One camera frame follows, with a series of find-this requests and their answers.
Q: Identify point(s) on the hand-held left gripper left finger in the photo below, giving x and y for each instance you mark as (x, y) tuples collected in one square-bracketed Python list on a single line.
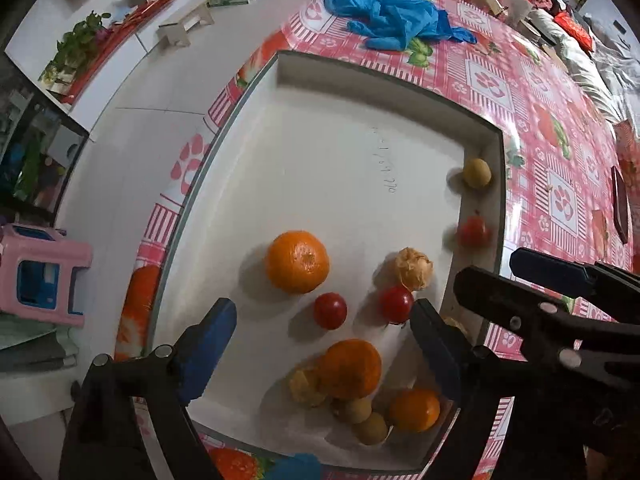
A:
[(210, 345)]

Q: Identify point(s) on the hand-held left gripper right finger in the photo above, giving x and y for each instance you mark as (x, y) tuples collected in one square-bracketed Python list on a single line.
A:
[(436, 350)]

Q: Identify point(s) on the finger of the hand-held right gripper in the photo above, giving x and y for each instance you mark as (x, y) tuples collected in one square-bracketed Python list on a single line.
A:
[(550, 270), (500, 295)]

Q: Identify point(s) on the red cherry tomato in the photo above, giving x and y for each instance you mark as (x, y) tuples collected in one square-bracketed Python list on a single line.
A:
[(396, 304), (330, 311), (474, 231)]

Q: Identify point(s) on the small orange tangerine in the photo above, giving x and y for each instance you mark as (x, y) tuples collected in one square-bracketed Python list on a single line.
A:
[(414, 410)]

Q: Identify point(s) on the yellow-brown longan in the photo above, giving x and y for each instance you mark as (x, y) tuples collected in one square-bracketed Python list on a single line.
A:
[(370, 428), (352, 408), (476, 172)]

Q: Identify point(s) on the white shallow tray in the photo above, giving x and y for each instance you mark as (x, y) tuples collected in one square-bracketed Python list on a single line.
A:
[(325, 160)]

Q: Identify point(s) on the black smartphone red case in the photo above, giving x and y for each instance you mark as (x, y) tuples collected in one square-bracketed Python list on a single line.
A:
[(621, 205)]

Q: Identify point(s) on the blue plastic item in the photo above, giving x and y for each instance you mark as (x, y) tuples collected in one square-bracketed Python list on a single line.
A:
[(300, 465)]

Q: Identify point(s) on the pale green folded cloth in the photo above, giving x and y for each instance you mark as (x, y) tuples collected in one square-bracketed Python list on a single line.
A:
[(30, 345)]

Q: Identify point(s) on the pink plastic stool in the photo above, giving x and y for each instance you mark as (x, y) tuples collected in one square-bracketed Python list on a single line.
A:
[(45, 250)]

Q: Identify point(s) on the pink strawberry print tablecloth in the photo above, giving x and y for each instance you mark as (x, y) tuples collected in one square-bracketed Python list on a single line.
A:
[(500, 85)]

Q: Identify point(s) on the grey quilted bedding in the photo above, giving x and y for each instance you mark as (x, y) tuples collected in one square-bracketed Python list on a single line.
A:
[(590, 75)]

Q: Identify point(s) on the dark glass cabinet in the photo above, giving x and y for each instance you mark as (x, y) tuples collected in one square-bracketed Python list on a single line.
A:
[(30, 160)]

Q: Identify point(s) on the blue disposable gloves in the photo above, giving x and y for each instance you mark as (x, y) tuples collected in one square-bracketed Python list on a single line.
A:
[(395, 15)]

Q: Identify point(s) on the white low cabinet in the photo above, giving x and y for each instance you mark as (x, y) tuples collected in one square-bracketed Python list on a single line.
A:
[(125, 57)]

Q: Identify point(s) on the green potted plant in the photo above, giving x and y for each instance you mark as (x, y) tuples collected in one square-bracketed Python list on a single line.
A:
[(75, 45)]

